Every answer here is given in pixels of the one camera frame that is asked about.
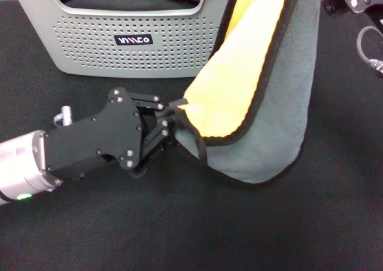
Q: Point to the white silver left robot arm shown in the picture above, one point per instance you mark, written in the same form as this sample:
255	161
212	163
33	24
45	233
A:
18	163

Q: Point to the black tablecloth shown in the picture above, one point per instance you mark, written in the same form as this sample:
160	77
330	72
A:
209	223

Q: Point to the grey perforated storage box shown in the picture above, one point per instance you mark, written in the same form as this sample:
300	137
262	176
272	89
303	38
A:
89	58

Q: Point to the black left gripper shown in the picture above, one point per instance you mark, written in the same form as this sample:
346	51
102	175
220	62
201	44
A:
98	139

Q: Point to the grey yellow towel black trim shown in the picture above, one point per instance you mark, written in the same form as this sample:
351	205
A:
284	103

